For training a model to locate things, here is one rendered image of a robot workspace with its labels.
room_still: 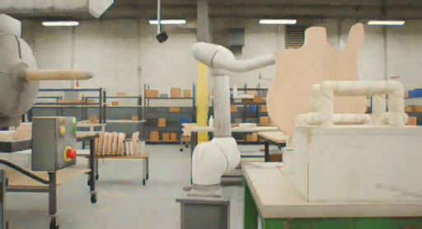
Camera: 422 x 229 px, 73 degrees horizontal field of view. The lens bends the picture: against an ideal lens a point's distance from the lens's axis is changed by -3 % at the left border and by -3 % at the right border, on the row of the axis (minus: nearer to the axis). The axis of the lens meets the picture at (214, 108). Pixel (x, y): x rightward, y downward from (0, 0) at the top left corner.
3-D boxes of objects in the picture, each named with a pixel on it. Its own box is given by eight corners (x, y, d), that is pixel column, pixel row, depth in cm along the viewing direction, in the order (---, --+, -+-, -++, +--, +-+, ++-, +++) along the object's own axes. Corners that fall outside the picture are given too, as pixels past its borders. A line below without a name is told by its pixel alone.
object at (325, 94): (321, 127, 68) (321, 86, 68) (317, 126, 71) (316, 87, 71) (335, 127, 68) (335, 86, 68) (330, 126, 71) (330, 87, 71)
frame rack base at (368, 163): (308, 203, 66) (308, 127, 66) (292, 186, 81) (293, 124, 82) (426, 202, 65) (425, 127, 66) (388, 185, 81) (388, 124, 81)
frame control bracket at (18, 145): (1, 152, 96) (1, 141, 96) (35, 147, 115) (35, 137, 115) (11, 152, 96) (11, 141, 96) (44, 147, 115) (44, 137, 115)
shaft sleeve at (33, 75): (25, 77, 85) (28, 67, 86) (32, 81, 88) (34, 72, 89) (84, 77, 85) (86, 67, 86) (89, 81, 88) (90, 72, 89)
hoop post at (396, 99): (393, 127, 67) (393, 86, 67) (386, 126, 70) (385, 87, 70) (406, 127, 67) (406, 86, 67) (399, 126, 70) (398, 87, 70)
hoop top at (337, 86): (321, 93, 68) (320, 80, 68) (317, 94, 71) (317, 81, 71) (406, 93, 67) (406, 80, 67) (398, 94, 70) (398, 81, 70)
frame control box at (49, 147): (-17, 189, 101) (-17, 117, 101) (22, 176, 122) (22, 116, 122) (49, 191, 100) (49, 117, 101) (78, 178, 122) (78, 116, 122)
